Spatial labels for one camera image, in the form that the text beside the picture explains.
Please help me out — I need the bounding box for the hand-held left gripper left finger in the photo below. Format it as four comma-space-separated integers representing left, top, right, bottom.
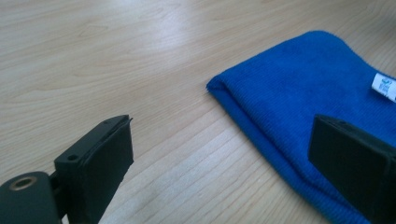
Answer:
53, 114, 135, 224

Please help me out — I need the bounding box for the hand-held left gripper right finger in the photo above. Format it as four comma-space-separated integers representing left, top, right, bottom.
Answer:
307, 113, 396, 224

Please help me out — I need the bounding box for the blue cloth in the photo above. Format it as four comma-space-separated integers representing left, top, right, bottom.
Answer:
205, 29, 396, 224

